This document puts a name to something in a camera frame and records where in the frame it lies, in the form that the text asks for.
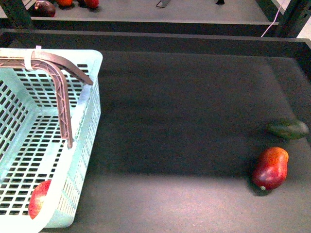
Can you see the light blue plastic basket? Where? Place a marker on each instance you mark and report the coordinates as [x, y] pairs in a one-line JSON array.
[[31, 148]]

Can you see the mauve basket handle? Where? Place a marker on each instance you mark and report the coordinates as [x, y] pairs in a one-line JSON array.
[[52, 64]]

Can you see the red yellow apple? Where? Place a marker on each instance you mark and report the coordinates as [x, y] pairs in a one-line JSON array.
[[38, 198], [92, 4]]

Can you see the dark red apple front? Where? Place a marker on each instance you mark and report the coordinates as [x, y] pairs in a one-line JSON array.
[[44, 8]]

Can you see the red orange mango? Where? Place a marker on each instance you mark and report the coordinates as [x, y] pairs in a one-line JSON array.
[[271, 169]]

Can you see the black divider wedge right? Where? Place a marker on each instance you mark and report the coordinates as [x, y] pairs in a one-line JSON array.
[[220, 2]]

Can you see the green avocado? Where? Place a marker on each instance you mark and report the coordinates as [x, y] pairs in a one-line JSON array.
[[288, 128]]

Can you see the white zip tie right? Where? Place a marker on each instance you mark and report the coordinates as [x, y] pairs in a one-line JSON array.
[[28, 57]]

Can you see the orange red fruit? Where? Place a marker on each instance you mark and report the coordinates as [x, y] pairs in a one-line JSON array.
[[64, 3]]

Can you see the black shelf post left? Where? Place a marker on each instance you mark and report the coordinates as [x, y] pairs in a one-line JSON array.
[[17, 14]]

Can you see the black shelf post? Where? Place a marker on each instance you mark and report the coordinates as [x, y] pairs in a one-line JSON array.
[[17, 14], [294, 19]]

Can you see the black shelf post right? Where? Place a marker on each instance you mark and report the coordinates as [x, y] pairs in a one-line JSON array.
[[294, 19]]

